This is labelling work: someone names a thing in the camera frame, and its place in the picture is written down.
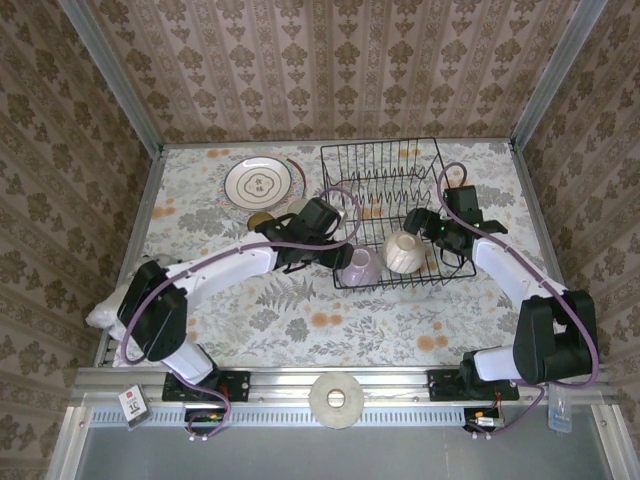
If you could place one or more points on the lilac bowl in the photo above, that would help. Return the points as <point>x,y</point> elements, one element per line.
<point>362,270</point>

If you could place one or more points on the frosted glass tumbler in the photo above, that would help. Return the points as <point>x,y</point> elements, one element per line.
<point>299,206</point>

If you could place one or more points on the cream ribbed bowl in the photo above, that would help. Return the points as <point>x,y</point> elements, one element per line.
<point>404,252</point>

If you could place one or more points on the multicolour patterned plate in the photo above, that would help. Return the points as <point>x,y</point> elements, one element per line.
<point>298,180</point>

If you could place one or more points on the brown cup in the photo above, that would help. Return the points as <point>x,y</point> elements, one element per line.
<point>261,221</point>

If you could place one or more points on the white plate with characters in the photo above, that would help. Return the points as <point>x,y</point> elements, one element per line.
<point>257,182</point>

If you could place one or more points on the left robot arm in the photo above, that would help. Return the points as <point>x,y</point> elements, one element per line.
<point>150,310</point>

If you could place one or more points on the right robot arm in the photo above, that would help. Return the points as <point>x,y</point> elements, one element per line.
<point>555,340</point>

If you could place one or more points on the floral table cloth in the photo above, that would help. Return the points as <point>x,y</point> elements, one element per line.
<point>350,310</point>

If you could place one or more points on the grey tape roll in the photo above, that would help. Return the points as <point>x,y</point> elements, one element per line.
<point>336,400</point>

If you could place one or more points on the black connector box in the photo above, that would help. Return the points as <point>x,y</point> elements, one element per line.
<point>200,422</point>
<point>480,425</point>

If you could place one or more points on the clear plastic pouch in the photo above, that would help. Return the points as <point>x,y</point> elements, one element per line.
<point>560,410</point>

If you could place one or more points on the white grey plush toy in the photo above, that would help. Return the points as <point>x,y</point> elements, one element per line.
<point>100,315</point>

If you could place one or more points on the white label card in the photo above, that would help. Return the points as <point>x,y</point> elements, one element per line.
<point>134,407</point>

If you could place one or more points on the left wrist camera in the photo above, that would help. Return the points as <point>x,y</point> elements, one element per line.
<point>340,216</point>

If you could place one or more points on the aluminium table edge rail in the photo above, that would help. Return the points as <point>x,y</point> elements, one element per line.
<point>534,210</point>
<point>475,140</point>
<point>144,210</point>

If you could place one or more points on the aluminium extrusion mounting rail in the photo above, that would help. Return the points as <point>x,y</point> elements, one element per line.
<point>280,385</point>

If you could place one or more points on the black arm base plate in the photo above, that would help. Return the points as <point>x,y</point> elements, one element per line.
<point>240,385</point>
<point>440,385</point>

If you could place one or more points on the aluminium frame post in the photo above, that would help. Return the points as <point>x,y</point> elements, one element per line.
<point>552,75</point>
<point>115,75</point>

